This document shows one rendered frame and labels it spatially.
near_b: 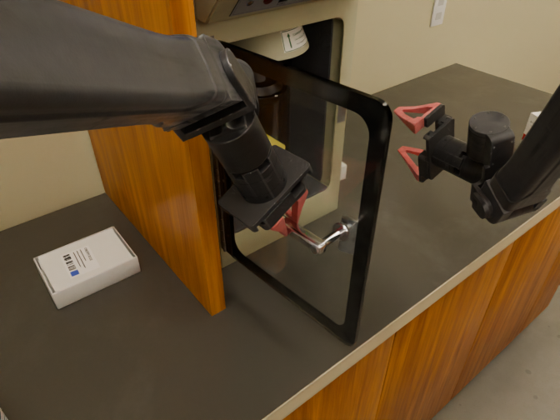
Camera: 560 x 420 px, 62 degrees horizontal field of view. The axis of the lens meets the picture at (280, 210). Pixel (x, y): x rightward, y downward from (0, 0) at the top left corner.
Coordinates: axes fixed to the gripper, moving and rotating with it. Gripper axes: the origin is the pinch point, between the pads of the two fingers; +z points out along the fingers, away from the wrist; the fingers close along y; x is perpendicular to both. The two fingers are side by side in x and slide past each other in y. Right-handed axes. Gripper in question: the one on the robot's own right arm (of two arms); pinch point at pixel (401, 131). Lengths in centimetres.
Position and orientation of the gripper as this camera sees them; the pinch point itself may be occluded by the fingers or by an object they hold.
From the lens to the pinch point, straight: 90.8
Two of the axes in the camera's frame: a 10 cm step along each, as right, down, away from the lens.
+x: -7.5, 6.1, -2.6
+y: -2.6, -6.3, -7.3
